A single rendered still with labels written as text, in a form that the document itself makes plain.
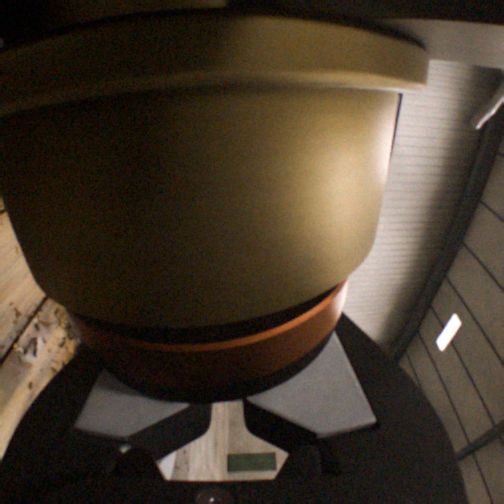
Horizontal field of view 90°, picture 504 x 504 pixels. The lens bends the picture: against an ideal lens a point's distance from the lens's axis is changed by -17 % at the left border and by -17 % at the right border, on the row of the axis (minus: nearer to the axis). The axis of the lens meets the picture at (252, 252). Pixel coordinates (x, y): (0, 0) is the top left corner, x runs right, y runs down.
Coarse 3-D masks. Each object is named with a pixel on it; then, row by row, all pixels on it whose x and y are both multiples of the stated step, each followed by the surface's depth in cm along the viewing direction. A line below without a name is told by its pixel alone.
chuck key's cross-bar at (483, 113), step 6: (498, 90) 20; (492, 96) 21; (498, 96) 20; (486, 102) 22; (492, 102) 21; (498, 102) 21; (480, 108) 23; (486, 108) 22; (492, 108) 22; (480, 114) 23; (486, 114) 23; (474, 120) 25; (480, 120) 24; (474, 126) 25
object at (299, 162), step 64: (64, 0) 3; (128, 0) 3; (192, 0) 3; (256, 0) 3; (0, 64) 2; (64, 64) 2; (128, 64) 2; (192, 64) 2; (256, 64) 2; (320, 64) 2; (384, 64) 3; (0, 128) 3; (64, 128) 3; (128, 128) 3; (192, 128) 3; (256, 128) 3; (320, 128) 3; (384, 128) 4; (0, 192) 4; (64, 192) 3; (128, 192) 3; (192, 192) 3; (256, 192) 3; (320, 192) 4; (64, 256) 4; (128, 256) 3; (192, 256) 3; (256, 256) 4; (320, 256) 4; (128, 320) 4; (192, 320) 4; (256, 320) 5; (320, 320) 6; (128, 384) 6; (192, 384) 5; (256, 384) 6
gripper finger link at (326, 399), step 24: (336, 336) 8; (336, 360) 7; (288, 384) 6; (312, 384) 6; (336, 384) 6; (264, 408) 6; (288, 408) 6; (312, 408) 6; (336, 408) 6; (360, 408) 6; (264, 432) 6; (288, 432) 6; (312, 432) 5; (336, 432) 5
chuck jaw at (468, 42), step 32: (288, 0) 3; (320, 0) 2; (352, 0) 2; (384, 0) 2; (416, 0) 2; (448, 0) 2; (480, 0) 2; (416, 32) 3; (448, 32) 2; (480, 32) 2; (480, 64) 4
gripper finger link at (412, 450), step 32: (352, 320) 8; (352, 352) 7; (384, 352) 7; (384, 384) 6; (416, 384) 6; (384, 416) 5; (416, 416) 5; (320, 448) 5; (352, 448) 5; (384, 448) 5; (416, 448) 5; (448, 448) 5; (384, 480) 4; (416, 480) 4; (448, 480) 4
